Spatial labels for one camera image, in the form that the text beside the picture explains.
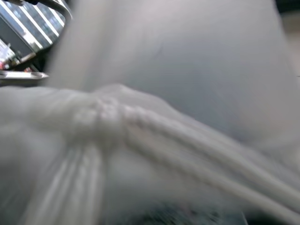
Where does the white braided drawstring cord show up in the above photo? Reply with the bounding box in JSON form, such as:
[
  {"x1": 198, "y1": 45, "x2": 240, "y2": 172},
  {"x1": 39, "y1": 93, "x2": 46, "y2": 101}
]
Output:
[{"x1": 37, "y1": 96, "x2": 300, "y2": 225}]

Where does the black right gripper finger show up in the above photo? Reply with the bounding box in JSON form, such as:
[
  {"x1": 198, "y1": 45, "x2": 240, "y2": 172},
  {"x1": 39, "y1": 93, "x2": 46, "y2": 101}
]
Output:
[{"x1": 131, "y1": 201, "x2": 249, "y2": 225}]

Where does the metal frame rack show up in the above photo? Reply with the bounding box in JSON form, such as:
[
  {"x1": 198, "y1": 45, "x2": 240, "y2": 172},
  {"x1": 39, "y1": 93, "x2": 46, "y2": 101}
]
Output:
[{"x1": 0, "y1": 0, "x2": 73, "y2": 80}]

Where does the white drawstring bag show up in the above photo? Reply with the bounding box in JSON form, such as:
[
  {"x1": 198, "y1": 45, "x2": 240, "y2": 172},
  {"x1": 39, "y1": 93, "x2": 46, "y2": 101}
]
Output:
[{"x1": 0, "y1": 0, "x2": 300, "y2": 225}]

